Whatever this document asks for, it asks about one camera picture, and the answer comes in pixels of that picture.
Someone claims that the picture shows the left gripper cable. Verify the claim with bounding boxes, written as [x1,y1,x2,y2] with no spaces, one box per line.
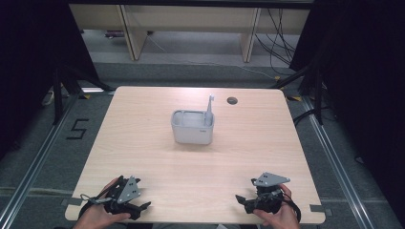
[78,186,113,220]

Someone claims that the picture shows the aluminium floor rail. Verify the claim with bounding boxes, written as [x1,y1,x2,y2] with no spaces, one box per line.
[301,94,378,229]
[0,94,80,229]

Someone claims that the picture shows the hanging black cables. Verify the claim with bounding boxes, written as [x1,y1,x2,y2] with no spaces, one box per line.
[254,8,298,76]

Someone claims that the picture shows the beige wooden desk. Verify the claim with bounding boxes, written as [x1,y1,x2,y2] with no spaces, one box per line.
[69,3,311,63]

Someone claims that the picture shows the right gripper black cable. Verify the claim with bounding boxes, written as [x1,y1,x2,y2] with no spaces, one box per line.
[281,192,302,223]

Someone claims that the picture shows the black curtain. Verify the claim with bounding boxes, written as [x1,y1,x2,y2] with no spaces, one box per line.
[288,0,405,220]
[0,0,100,160]

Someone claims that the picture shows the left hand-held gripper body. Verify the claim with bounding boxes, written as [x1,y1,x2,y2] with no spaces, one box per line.
[104,175,142,214]

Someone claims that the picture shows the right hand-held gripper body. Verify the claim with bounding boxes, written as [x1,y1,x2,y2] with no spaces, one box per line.
[251,172,291,214]

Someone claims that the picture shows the black floor cable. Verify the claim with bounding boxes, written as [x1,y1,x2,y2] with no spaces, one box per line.
[292,107,317,127]

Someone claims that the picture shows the person's left hand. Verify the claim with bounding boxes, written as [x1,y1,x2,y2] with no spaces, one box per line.
[74,177,131,229]

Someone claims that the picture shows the person's right hand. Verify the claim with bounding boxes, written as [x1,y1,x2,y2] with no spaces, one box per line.
[253,184,301,229]

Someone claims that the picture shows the thin white floor cable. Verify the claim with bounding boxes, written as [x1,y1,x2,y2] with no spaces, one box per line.
[146,33,279,80]

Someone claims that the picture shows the coiled white cable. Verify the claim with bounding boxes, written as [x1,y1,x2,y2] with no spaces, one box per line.
[41,90,55,107]

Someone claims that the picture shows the white toothbrush holder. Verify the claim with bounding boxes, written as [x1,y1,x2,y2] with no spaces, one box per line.
[170,109,215,146]

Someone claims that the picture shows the white toothbrush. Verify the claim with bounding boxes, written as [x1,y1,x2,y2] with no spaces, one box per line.
[204,94,216,127]

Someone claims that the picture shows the black metal stand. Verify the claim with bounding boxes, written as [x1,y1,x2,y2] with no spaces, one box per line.
[270,61,327,126]
[52,63,117,126]

